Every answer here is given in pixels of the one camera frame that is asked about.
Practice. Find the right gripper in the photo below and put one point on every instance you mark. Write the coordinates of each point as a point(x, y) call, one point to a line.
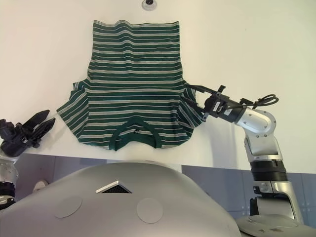
point(235, 112)

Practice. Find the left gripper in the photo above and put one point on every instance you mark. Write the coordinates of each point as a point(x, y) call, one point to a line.
point(17, 144)

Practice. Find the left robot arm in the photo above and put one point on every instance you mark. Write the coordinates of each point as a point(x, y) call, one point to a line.
point(7, 170)

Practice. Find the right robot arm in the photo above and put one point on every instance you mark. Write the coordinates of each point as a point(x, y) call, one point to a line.
point(261, 123)

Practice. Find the green striped T-shirt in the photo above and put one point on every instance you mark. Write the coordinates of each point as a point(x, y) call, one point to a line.
point(133, 81)

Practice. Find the robot body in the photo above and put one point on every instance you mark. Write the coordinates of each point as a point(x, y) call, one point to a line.
point(111, 209)

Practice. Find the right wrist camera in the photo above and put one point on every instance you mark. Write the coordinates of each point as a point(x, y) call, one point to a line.
point(219, 106)

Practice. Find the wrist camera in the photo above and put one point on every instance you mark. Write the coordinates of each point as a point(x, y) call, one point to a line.
point(219, 106)
point(6, 128)

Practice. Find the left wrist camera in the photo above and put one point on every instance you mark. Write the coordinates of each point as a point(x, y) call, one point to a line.
point(6, 128)

